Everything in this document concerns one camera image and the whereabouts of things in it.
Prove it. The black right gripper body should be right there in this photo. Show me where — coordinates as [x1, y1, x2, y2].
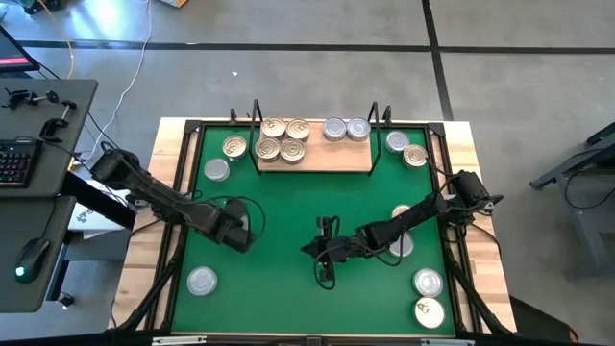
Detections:
[333, 230, 376, 263]

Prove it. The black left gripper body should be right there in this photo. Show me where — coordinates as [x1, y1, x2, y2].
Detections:
[209, 200, 254, 254]

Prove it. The wooden shelf board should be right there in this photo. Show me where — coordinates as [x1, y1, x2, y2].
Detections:
[257, 119, 374, 173]

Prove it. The green table mat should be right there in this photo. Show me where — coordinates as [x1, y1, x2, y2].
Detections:
[171, 125, 456, 336]

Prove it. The silver aluminium bar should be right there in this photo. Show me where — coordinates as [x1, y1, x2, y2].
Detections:
[420, 338, 475, 346]
[152, 335, 208, 345]

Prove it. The black support beam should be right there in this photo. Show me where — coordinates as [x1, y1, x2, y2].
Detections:
[60, 170, 138, 232]

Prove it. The white printed box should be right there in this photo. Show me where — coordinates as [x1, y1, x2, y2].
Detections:
[66, 189, 135, 241]

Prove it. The dark grey desk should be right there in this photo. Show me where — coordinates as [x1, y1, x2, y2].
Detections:
[0, 78, 100, 314]

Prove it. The black computer mouse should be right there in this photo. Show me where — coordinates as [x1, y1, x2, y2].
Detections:
[13, 237, 52, 284]

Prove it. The black desk clamp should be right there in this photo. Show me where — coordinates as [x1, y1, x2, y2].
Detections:
[37, 99, 78, 144]
[1, 87, 62, 111]

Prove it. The black backlit keyboard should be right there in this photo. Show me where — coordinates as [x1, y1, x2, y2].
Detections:
[0, 137, 43, 189]

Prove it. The black equipment stand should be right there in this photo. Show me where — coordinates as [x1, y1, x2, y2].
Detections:
[529, 122, 615, 281]

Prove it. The dark computer monitor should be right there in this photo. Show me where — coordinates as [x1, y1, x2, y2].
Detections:
[0, 26, 42, 74]

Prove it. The black metal rig frame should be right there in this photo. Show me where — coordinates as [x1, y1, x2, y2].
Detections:
[109, 117, 518, 346]

